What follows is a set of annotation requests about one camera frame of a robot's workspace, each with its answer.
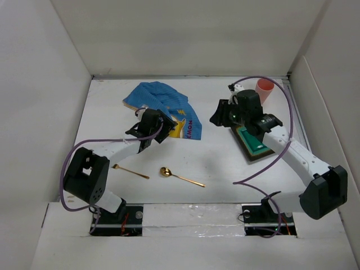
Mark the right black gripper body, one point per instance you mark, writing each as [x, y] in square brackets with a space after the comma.
[233, 116]

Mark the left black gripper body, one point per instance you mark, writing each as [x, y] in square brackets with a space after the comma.
[167, 127]

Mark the blue yellow printed cloth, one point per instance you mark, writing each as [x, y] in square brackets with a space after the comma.
[157, 95]

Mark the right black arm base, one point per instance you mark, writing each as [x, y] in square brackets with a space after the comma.
[260, 220]

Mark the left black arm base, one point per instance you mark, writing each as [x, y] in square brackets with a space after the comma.
[128, 225]

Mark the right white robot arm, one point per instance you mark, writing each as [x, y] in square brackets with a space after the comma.
[326, 186]

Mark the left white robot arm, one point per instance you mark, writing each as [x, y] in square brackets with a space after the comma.
[85, 170]

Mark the green square plate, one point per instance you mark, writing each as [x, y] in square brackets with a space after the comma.
[252, 148]

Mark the pink plastic cup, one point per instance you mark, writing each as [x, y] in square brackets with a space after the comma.
[264, 88]

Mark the gold spoon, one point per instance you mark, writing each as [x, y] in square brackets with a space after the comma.
[166, 172]

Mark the gold fork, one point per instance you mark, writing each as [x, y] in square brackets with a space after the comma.
[116, 166]

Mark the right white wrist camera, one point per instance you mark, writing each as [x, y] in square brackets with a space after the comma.
[234, 89]

